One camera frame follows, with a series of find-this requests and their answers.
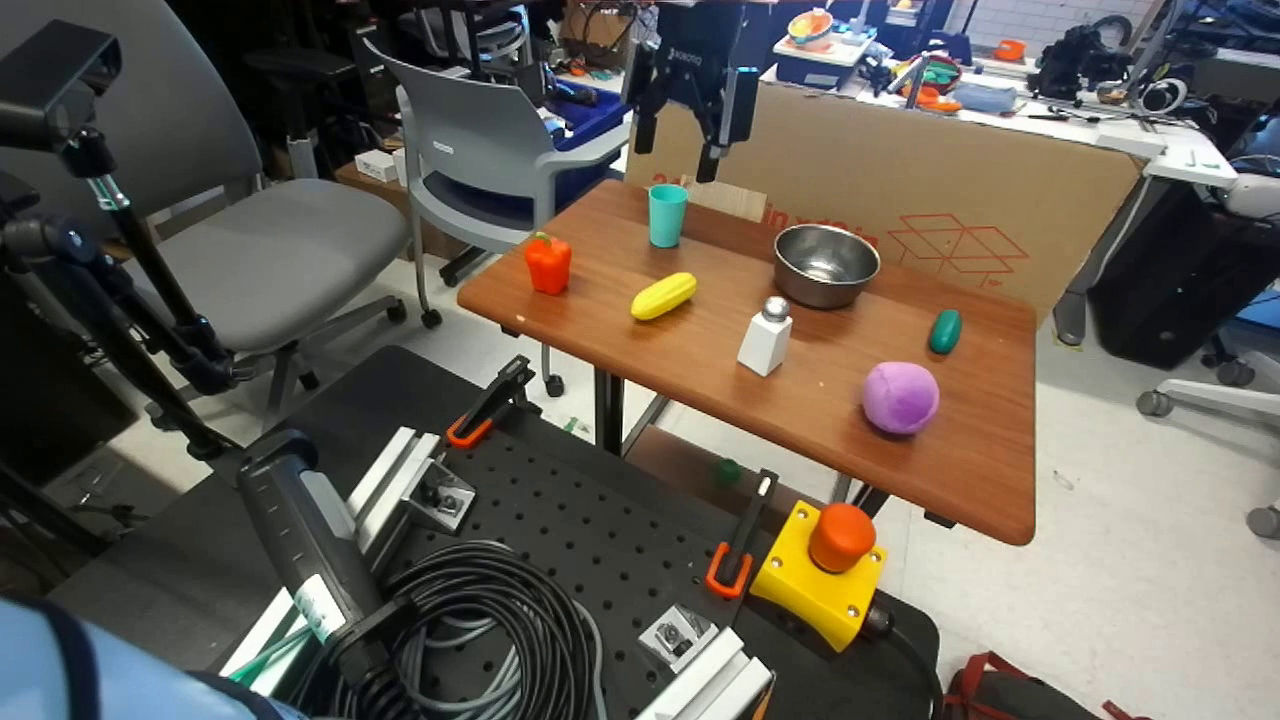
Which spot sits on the blue storage bin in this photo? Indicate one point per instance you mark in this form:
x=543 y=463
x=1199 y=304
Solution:
x=598 y=116

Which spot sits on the wooden table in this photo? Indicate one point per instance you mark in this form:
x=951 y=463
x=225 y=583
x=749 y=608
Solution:
x=825 y=427

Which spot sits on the black camera tripod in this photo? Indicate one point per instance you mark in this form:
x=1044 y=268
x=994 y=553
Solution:
x=163 y=287

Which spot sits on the silver metal pot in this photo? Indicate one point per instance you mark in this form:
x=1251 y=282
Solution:
x=825 y=273

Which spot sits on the grey plastic armchair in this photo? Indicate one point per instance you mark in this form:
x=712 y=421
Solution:
x=480 y=145

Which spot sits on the light blue cloth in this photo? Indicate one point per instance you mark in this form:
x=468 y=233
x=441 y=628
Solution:
x=66 y=673

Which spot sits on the white aluminium rail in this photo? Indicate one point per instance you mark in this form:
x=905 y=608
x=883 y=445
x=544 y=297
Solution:
x=705 y=681
x=386 y=481

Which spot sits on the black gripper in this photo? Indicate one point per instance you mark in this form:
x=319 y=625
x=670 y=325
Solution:
x=705 y=45

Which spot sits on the grey padded office chair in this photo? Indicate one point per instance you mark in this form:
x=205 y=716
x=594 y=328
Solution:
x=264 y=255

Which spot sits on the white background desk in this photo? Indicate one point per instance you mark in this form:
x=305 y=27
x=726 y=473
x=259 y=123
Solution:
x=1175 y=145

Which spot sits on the black stereo camera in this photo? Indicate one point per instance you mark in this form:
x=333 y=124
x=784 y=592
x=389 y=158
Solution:
x=52 y=72

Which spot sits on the yellow emergency stop box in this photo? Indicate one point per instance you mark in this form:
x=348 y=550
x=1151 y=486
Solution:
x=806 y=583

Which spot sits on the yellow toy corn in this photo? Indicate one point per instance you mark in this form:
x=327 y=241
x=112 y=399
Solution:
x=662 y=297

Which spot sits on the white shaker bottle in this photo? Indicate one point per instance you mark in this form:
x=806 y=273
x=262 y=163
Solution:
x=764 y=344

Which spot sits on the grey black power strip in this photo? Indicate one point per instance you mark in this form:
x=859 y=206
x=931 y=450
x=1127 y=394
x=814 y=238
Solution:
x=305 y=527

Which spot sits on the brown cardboard board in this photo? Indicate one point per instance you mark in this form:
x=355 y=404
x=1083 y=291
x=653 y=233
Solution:
x=864 y=152

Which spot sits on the purple plush ball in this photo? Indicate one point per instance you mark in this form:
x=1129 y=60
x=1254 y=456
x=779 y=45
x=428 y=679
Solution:
x=897 y=399

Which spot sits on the orange toy bell pepper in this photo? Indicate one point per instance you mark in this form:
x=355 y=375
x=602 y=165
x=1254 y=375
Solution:
x=548 y=264

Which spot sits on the blue plastic cup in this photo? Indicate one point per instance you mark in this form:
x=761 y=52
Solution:
x=670 y=216

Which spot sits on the black perforated breadboard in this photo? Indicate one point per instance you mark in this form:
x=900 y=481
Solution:
x=602 y=522

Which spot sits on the small teal toy vegetable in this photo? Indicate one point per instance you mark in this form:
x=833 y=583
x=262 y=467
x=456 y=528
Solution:
x=944 y=333

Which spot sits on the red black bag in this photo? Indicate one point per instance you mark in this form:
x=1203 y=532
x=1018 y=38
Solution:
x=1006 y=686

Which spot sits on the tray with toy fruit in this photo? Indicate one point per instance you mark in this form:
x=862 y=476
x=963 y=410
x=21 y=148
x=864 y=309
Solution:
x=823 y=38

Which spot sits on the black orange clamp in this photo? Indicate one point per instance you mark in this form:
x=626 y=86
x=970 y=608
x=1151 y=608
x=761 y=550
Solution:
x=744 y=528
x=500 y=399

